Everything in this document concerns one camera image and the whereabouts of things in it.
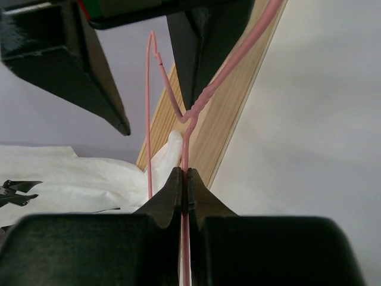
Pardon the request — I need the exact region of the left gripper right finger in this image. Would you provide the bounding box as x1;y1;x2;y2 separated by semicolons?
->
188;169;366;285

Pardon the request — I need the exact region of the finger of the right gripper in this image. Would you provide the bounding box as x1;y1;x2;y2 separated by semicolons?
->
1;1;131;136
166;0;255;110

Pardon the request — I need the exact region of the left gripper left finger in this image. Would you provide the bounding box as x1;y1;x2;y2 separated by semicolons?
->
1;167;182;285

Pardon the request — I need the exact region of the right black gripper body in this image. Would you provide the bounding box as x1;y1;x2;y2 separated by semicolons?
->
0;0;257;30

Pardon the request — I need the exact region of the pink hanger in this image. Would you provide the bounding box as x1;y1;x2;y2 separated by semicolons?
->
145;0;282;286

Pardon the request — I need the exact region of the white t shirt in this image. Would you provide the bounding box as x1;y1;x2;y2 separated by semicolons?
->
0;129;184;230

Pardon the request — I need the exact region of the wooden clothes rack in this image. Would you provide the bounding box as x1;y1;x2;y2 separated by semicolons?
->
151;1;287;188

